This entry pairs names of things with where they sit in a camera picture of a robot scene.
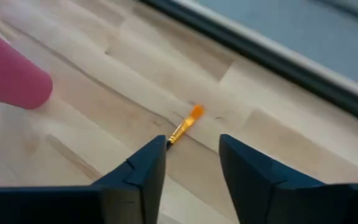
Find black aluminium frame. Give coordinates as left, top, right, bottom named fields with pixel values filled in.
left=137, top=0, right=358, bottom=128

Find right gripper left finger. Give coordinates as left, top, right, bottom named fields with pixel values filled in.
left=0, top=135, right=167, bottom=224

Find red plastic cup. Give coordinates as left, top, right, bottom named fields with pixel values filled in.
left=0, top=23, right=53, bottom=110

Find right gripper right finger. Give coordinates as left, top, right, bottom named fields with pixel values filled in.
left=219, top=134, right=358, bottom=224

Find black paintbrush orange bristles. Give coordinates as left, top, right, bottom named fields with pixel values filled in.
left=165, top=104, right=205, bottom=152

